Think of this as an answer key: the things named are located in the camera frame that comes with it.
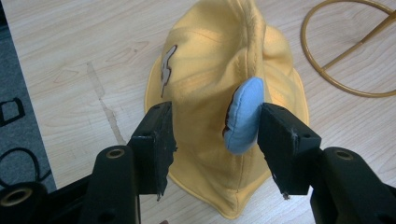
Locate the yellow bucket hat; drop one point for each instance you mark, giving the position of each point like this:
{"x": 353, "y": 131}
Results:
{"x": 214, "y": 102}

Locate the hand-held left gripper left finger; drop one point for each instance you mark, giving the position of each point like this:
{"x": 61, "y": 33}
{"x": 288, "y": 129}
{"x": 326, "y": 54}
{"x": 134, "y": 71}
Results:
{"x": 149, "y": 149}

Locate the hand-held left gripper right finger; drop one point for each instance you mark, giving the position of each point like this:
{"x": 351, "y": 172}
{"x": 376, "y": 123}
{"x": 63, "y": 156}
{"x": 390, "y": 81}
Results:
{"x": 286, "y": 149}

